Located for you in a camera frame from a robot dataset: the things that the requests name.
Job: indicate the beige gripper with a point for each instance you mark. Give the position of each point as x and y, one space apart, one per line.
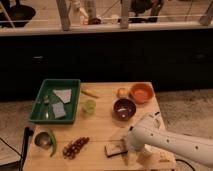
137 153

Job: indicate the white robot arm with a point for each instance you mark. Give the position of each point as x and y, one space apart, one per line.
147 131

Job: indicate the green plastic cup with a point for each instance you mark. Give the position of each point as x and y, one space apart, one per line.
89 106

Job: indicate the orange bowl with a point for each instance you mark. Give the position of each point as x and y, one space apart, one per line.
141 93

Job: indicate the orange fruit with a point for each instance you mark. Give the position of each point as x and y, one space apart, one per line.
122 93

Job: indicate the brown grape bunch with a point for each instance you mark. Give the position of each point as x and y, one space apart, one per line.
73 148

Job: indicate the yellow banana toy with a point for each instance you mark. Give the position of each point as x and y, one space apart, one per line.
90 93

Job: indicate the grey sponge piece lower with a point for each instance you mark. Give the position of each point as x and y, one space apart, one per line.
58 110

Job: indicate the small metal bowl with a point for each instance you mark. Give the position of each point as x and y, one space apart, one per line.
43 140

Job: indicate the green plastic tray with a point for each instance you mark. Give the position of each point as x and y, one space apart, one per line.
43 114

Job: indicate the small metal object in tray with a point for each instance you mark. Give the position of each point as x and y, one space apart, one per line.
46 100

